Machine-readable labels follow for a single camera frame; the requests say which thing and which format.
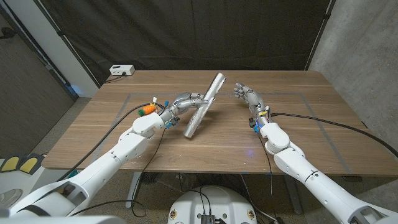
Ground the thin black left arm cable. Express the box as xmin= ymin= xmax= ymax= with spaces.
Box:
xmin=70 ymin=127 xmax=167 ymax=218

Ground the white table leg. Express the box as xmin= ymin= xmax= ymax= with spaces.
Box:
xmin=125 ymin=171 xmax=142 ymax=209

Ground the white power strip box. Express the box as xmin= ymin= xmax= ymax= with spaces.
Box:
xmin=109 ymin=64 xmax=136 ymax=77

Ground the white robot torso edge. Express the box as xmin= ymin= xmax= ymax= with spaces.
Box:
xmin=0 ymin=215 xmax=127 ymax=224

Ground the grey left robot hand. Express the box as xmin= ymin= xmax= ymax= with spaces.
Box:
xmin=158 ymin=91 xmax=210 ymax=129

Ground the aluminum foil roll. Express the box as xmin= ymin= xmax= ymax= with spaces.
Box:
xmin=183 ymin=72 xmax=227 ymax=139

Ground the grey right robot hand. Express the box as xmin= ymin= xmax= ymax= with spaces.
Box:
xmin=233 ymin=82 xmax=272 ymax=133

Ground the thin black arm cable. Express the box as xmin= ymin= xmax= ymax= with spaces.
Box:
xmin=256 ymin=132 xmax=280 ymax=223
xmin=70 ymin=127 xmax=167 ymax=218

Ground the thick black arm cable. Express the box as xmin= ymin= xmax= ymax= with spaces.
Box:
xmin=57 ymin=102 xmax=165 ymax=182
xmin=269 ymin=112 xmax=398 ymax=158

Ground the grey table leg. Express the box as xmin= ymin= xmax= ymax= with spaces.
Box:
xmin=284 ymin=174 xmax=303 ymax=215

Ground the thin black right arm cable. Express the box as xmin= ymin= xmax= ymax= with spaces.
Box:
xmin=256 ymin=132 xmax=280 ymax=223

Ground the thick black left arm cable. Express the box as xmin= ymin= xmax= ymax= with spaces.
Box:
xmin=57 ymin=102 xmax=165 ymax=182

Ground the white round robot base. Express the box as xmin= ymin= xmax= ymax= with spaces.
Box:
xmin=167 ymin=185 xmax=258 ymax=224

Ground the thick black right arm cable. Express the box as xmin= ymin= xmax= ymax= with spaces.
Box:
xmin=269 ymin=112 xmax=398 ymax=158

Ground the black backdrop stand pole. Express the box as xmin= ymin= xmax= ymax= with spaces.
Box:
xmin=305 ymin=0 xmax=337 ymax=72
xmin=32 ymin=0 xmax=101 ymax=88

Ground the orange toy carrot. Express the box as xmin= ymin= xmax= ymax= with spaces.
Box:
xmin=137 ymin=105 xmax=157 ymax=118

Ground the black backdrop curtain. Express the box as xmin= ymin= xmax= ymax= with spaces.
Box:
xmin=32 ymin=0 xmax=337 ymax=86

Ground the yellow foot pedal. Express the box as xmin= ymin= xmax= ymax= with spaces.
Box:
xmin=18 ymin=153 xmax=44 ymax=175
xmin=0 ymin=155 xmax=21 ymax=174

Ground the white floor platform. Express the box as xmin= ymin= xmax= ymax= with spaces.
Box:
xmin=0 ymin=158 xmax=68 ymax=215

